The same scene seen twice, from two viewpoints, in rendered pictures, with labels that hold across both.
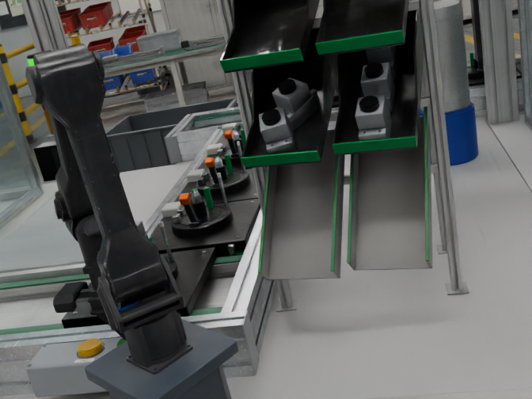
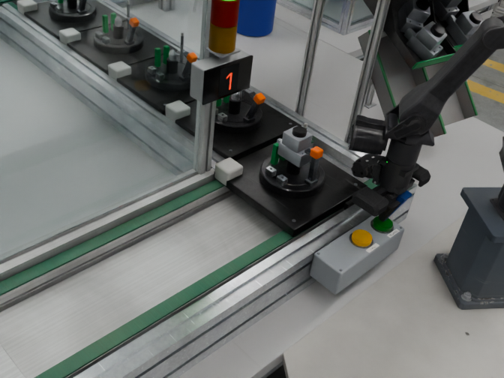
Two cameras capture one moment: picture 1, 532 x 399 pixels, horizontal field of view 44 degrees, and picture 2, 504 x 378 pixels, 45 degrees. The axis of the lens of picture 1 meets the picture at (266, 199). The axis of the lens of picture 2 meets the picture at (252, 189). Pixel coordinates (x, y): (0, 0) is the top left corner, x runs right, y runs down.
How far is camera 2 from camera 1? 146 cm
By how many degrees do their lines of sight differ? 55
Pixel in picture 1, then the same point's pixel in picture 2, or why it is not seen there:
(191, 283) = (334, 169)
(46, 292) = (166, 220)
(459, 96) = not seen: outside the picture
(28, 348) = (301, 262)
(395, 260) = (448, 118)
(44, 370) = (352, 268)
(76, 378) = (365, 265)
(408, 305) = not seen: hidden behind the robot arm
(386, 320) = not seen: hidden behind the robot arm
